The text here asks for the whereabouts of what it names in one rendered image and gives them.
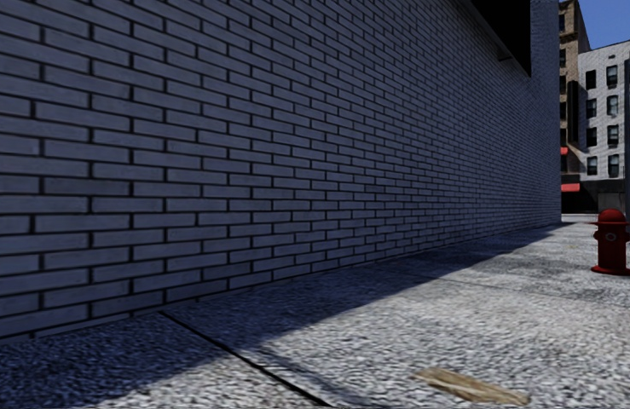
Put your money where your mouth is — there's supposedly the grey brick building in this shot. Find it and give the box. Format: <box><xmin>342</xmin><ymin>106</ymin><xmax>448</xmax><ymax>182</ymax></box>
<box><xmin>0</xmin><ymin>0</ymin><xmax>563</xmax><ymax>343</ymax></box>

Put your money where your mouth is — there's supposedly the brown stone building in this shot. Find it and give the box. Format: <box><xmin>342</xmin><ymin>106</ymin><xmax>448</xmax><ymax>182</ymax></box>
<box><xmin>558</xmin><ymin>0</ymin><xmax>592</xmax><ymax>214</ymax></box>

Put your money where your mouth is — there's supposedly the white brick building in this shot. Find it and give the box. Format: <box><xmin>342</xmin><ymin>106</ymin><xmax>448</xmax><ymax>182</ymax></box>
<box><xmin>577</xmin><ymin>37</ymin><xmax>630</xmax><ymax>215</ymax></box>

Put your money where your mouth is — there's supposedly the red fire hydrant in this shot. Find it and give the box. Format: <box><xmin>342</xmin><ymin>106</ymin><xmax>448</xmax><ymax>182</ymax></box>
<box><xmin>587</xmin><ymin>208</ymin><xmax>630</xmax><ymax>278</ymax></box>

